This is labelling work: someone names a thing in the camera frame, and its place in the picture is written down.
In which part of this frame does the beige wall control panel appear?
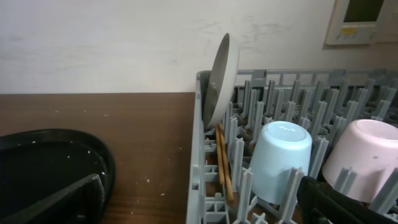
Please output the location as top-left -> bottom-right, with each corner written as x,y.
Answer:
325,0 -> 397,45

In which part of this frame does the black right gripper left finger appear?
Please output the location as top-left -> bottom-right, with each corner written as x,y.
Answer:
1,174 -> 105,224

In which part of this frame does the light blue cup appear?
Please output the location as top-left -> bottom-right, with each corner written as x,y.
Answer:
249,121 -> 312,205

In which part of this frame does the round black serving tray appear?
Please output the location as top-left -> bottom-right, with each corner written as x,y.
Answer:
1,129 -> 116,218

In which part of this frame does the grey dishwasher rack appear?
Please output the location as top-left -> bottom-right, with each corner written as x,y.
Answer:
187,69 -> 397,223

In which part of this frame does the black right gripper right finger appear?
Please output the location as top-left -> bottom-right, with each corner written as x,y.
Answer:
297,176 -> 395,224

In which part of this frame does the pink cup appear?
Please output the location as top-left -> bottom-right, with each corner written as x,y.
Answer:
322,119 -> 397,203

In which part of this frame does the grey plate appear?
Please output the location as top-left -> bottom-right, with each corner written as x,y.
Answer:
203,33 -> 239,129

